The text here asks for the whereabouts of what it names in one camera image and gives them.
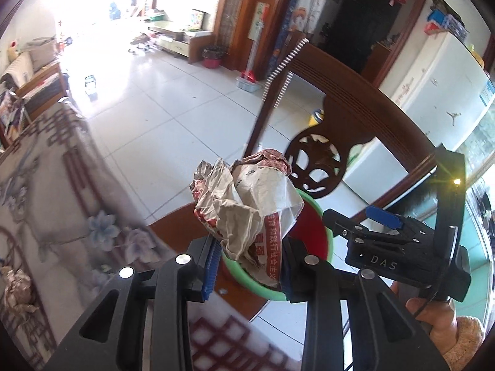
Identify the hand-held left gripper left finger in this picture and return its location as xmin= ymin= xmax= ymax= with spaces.
xmin=42 ymin=236 xmax=223 ymax=371

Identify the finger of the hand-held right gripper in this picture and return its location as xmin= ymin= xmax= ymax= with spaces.
xmin=322 ymin=209 xmax=372 ymax=242
xmin=365 ymin=206 xmax=405 ymax=228

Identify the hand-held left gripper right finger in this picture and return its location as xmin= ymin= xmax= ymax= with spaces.
xmin=280 ymin=236 xmax=443 ymax=371

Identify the red bin with green rim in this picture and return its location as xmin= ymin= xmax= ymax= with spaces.
xmin=220 ymin=189 xmax=334 ymax=302

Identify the newspaper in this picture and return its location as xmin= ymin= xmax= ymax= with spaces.
xmin=189 ymin=149 xmax=304 ymax=288

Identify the person's right forearm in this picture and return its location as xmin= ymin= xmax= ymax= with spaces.
xmin=441 ymin=315 xmax=486 ymax=369

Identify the person's right hand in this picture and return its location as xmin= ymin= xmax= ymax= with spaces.
xmin=390 ymin=281 xmax=459 ymax=352

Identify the dark wooden carved chair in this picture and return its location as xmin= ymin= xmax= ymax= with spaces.
xmin=145 ymin=41 xmax=445 ymax=323

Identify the white refrigerator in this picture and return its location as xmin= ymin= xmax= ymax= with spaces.
xmin=340 ymin=31 xmax=495 ymax=209

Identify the floral patterned tablecloth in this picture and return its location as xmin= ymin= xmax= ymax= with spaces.
xmin=0 ymin=100 xmax=302 ymax=371

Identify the crumpled brown paper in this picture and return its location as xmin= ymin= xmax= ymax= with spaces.
xmin=2 ymin=267 xmax=39 ymax=315

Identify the blue box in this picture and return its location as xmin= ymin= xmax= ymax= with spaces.
xmin=427 ymin=8 xmax=457 ymax=28

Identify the small red waste bin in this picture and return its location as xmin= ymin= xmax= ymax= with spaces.
xmin=202 ymin=45 xmax=227 ymax=69

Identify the printed door curtain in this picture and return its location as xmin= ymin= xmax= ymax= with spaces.
xmin=288 ymin=0 xmax=341 ymax=33

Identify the white tv cabinet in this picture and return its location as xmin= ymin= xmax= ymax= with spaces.
xmin=149 ymin=23 xmax=215 ymax=64

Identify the stack of magazines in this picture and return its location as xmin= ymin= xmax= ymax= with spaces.
xmin=0 ymin=91 xmax=28 ymax=140

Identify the wooden sofa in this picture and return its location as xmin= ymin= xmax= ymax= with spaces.
xmin=0 ymin=36 xmax=68 ymax=120

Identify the beige sofa cushion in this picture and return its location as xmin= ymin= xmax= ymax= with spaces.
xmin=27 ymin=38 xmax=57 ymax=62

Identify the white bead string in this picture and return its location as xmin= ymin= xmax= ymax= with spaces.
xmin=261 ymin=39 xmax=309 ymax=109

